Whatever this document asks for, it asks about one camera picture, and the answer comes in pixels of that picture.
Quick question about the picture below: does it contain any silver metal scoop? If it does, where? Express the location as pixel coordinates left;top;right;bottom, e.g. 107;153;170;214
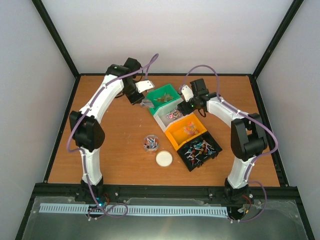
140;98;155;109

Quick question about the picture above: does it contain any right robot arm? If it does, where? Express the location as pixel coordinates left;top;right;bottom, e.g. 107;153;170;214
177;78;268;203

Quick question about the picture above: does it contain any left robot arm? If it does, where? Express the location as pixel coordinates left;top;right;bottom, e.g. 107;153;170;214
67;57;145;202

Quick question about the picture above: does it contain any green plastic bin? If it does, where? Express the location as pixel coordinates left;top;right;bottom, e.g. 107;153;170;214
146;84;181;115

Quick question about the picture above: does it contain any yellow plastic bin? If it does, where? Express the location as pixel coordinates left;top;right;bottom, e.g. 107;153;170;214
164;113;207;151

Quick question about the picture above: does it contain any white plastic bin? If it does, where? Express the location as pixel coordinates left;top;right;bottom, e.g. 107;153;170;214
153;100;183;132

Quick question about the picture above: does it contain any black plastic bin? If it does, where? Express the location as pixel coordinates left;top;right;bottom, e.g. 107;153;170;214
177;131;223;172

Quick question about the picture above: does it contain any clear glass jar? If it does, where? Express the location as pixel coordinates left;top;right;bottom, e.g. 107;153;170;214
143;134;160;153

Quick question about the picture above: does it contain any white jar lid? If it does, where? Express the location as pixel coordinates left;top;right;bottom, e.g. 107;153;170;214
155;150;173;167

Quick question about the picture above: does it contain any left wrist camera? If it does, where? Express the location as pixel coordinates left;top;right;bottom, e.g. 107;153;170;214
135;80;155;93

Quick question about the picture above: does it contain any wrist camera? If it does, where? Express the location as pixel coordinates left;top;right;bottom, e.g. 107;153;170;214
135;80;155;93
179;84;194;102

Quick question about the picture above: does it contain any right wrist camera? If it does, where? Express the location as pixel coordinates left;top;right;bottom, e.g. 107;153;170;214
179;84;194;102

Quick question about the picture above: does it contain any light blue cable duct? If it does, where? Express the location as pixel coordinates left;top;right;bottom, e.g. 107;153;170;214
38;203;228;218

